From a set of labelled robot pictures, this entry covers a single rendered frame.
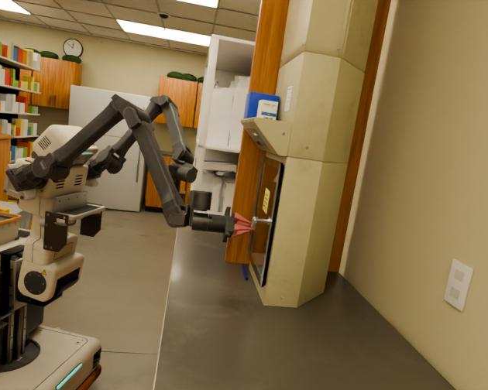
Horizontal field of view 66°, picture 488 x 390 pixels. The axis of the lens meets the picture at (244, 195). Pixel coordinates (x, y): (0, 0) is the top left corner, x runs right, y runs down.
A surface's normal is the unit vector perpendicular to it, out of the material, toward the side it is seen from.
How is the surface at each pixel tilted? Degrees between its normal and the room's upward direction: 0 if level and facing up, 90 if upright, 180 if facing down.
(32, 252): 90
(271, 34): 90
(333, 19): 90
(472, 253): 90
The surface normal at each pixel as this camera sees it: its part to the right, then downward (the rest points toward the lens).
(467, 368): -0.98, -0.11
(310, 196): 0.13, 0.18
